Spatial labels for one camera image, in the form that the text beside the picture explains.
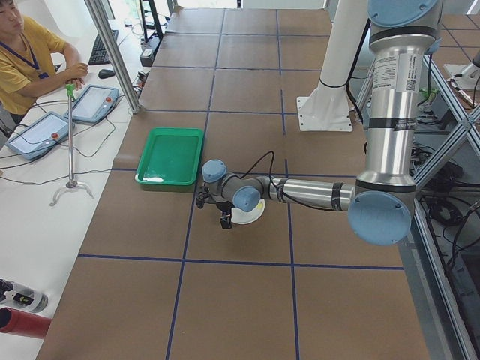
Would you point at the aluminium frame post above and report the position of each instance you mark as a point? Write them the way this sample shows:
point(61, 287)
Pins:
point(99, 17)

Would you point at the black computer mouse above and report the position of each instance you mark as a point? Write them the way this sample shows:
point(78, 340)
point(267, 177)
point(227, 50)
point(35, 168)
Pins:
point(106, 73)

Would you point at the black keyboard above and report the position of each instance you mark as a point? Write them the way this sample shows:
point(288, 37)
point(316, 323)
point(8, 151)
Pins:
point(99, 55)

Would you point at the person in yellow shirt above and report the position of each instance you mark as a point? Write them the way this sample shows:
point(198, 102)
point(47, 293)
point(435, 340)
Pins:
point(34, 62)

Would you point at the blue teach pendant near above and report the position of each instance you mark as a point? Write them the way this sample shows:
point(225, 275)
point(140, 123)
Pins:
point(40, 137)

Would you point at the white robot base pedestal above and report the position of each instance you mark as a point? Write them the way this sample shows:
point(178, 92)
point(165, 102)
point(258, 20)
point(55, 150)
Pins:
point(327, 107)

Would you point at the brown paper table cover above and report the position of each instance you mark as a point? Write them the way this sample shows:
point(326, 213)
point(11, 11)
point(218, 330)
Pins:
point(158, 278)

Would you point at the white round plate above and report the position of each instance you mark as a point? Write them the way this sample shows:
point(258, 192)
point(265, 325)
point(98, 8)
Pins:
point(240, 217)

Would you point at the blue teach pendant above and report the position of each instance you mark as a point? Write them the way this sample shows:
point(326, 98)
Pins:
point(94, 104)
point(40, 137)

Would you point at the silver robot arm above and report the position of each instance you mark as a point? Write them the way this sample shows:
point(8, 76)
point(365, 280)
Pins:
point(244, 193)

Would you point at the red cylinder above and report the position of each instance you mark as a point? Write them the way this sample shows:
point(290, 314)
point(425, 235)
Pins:
point(17, 322)

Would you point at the aluminium lattice frame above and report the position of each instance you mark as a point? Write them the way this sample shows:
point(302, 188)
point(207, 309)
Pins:
point(446, 150)

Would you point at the blue teach pendant far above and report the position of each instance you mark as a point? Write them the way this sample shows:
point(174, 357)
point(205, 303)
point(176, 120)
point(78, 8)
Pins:
point(94, 104)

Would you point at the green plastic tray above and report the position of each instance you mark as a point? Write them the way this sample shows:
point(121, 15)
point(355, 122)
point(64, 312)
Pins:
point(170, 159)

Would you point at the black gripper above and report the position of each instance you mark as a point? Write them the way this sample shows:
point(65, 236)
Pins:
point(220, 206)

